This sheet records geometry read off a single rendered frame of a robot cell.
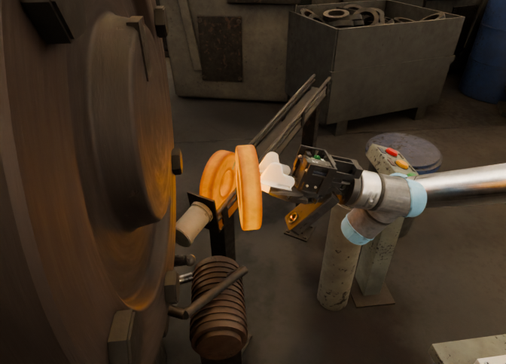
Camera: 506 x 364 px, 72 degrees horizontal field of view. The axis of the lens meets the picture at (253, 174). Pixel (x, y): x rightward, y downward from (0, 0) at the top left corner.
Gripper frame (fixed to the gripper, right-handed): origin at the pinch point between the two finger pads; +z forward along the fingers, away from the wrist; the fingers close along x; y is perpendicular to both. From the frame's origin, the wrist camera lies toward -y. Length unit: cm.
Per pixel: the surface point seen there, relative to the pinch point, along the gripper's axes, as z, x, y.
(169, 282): 13.2, 35.3, 12.2
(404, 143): -87, -78, -16
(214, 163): 4.0, -16.2, -7.7
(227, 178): -1.2, -21.6, -14.6
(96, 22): 19.2, 34.0, 28.1
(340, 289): -55, -28, -57
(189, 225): 7.4, -6.1, -18.1
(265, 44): -44, -227, -18
